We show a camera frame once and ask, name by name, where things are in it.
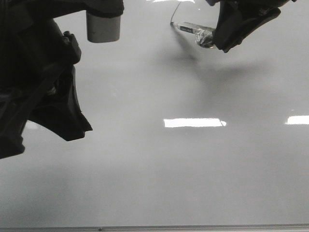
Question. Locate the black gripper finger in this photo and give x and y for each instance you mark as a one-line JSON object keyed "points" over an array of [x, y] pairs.
{"points": [[235, 14], [227, 39]]}

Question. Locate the white cylindrical gripper standoff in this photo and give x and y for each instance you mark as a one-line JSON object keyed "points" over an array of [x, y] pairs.
{"points": [[102, 30]]}

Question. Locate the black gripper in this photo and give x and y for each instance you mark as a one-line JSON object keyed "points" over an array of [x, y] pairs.
{"points": [[37, 68]]}

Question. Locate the grey aluminium whiteboard frame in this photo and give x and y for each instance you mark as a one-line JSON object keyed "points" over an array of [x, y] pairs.
{"points": [[191, 228]]}

